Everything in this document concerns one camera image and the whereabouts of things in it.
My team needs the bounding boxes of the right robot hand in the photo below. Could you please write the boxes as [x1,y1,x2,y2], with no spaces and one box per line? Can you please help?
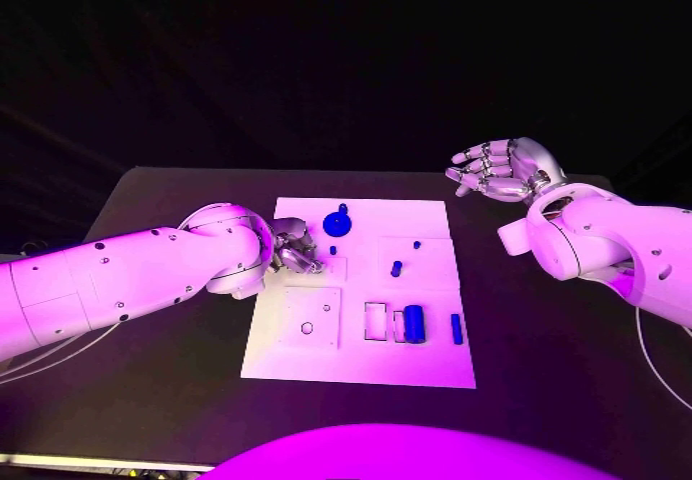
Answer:
[445,136,570,207]

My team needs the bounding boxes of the white cable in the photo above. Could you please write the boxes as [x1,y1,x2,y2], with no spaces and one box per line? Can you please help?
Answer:
[0,322,119,377]
[635,306,692,411]
[0,325,122,386]

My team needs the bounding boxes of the large blue cylinder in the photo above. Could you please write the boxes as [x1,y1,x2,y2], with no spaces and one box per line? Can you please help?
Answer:
[403,304,429,345]

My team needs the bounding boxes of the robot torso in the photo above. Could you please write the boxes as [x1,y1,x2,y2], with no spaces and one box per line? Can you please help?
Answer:
[197,423,623,480]

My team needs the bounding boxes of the blue gear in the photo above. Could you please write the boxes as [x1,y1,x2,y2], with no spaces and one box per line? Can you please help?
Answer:
[322,202,355,238]

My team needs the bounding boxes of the white task board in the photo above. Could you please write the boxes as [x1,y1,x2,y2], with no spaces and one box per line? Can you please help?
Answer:
[240,197,479,390]

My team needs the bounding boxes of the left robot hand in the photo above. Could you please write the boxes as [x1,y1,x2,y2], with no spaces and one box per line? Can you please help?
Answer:
[266,216,325,276]

